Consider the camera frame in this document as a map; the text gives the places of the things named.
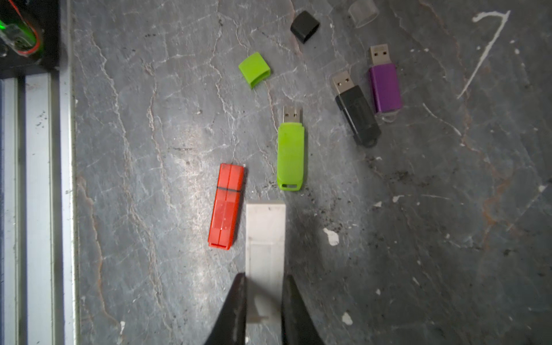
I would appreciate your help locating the green usb cap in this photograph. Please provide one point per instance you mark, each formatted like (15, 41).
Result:
(254, 69)

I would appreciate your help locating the green usb drive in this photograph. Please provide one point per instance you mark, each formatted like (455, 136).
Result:
(291, 150)

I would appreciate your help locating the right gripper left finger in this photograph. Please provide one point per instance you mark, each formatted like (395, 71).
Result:
(230, 326)

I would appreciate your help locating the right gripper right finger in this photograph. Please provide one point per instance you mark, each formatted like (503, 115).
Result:
(297, 325)

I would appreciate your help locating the purple usb drive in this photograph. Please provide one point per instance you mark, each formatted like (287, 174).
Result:
(384, 83)

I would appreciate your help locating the black usb cap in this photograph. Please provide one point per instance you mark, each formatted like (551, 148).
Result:
(304, 26)

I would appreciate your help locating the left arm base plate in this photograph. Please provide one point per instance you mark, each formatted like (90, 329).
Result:
(30, 37)

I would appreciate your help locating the white usb drive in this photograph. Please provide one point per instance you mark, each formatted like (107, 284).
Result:
(265, 261)

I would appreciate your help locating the red usb drive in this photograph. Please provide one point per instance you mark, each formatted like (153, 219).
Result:
(226, 206)

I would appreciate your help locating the clear usb cap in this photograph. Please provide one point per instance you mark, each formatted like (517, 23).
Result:
(363, 12)

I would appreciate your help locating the black usb drive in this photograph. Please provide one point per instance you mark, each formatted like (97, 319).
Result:
(355, 107)

